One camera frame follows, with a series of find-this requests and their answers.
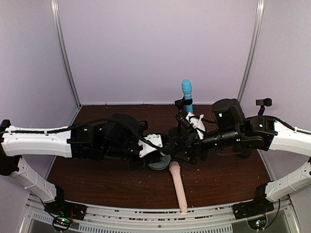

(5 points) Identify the black microphone stand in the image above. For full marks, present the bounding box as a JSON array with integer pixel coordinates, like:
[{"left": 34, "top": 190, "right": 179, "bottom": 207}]
[
  {"left": 233, "top": 98, "right": 273, "bottom": 159},
  {"left": 168, "top": 97, "right": 192, "bottom": 138}
]

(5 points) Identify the blue toy microphone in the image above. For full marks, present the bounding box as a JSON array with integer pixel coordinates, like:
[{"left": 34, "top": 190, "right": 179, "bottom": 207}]
[{"left": 182, "top": 80, "right": 193, "bottom": 113}]

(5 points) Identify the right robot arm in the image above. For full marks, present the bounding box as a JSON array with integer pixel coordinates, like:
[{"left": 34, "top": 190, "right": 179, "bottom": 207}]
[{"left": 186, "top": 98, "right": 311, "bottom": 202}]

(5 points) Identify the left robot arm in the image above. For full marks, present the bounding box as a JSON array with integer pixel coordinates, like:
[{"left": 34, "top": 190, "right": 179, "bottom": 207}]
[{"left": 0, "top": 114, "right": 165, "bottom": 207}]

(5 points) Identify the green ceramic bowl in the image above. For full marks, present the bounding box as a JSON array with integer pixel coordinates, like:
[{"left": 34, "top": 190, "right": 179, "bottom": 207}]
[{"left": 148, "top": 156, "right": 171, "bottom": 171}]

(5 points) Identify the pink toy microphone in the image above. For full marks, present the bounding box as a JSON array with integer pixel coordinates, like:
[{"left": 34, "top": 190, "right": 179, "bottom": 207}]
[{"left": 169, "top": 161, "right": 188, "bottom": 214}]

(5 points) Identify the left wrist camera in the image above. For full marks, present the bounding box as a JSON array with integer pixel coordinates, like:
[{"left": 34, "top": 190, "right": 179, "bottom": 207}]
[{"left": 135, "top": 133, "right": 171, "bottom": 158}]

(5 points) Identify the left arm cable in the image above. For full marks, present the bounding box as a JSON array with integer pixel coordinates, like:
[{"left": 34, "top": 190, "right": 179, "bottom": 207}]
[{"left": 9, "top": 117, "right": 178, "bottom": 156}]

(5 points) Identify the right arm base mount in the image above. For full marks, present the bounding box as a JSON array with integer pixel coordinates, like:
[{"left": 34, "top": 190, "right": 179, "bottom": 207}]
[{"left": 232, "top": 200, "right": 274, "bottom": 232}]

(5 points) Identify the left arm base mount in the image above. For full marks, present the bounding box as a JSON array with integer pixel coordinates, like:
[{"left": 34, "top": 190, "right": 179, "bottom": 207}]
[{"left": 41, "top": 201, "right": 87, "bottom": 233}]

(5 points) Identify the right aluminium frame post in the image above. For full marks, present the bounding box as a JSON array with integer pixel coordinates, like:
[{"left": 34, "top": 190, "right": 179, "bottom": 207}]
[{"left": 238, "top": 0, "right": 265, "bottom": 102}]

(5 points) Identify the aluminium frame post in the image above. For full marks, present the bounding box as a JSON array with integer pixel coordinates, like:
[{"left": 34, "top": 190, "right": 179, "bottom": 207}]
[
  {"left": 51, "top": 0, "right": 82, "bottom": 108},
  {"left": 238, "top": 0, "right": 265, "bottom": 102}
]

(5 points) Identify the left aluminium frame post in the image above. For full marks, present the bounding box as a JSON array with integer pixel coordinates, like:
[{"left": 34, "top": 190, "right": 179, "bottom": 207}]
[{"left": 51, "top": 0, "right": 82, "bottom": 108}]

